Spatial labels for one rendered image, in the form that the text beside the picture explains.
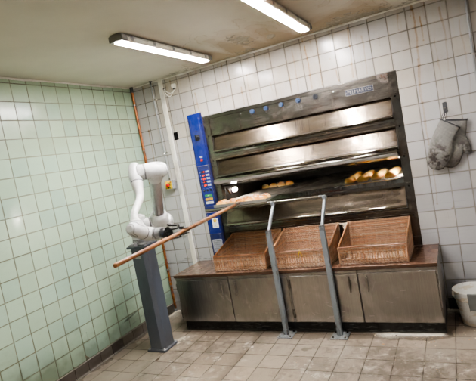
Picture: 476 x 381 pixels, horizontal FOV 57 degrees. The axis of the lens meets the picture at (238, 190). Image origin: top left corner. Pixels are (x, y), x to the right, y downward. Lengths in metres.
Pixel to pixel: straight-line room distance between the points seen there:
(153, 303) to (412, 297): 2.20
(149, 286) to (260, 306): 1.02
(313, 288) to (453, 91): 1.98
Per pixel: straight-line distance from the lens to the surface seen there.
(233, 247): 4.61
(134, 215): 3.41
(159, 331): 4.26
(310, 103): 4.21
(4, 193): 3.85
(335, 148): 4.14
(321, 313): 3.96
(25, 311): 3.92
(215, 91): 4.58
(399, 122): 4.05
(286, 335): 4.08
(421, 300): 3.75
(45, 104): 4.27
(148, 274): 4.11
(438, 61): 4.05
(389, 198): 4.12
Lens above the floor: 1.63
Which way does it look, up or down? 4 degrees down
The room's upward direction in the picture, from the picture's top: 11 degrees counter-clockwise
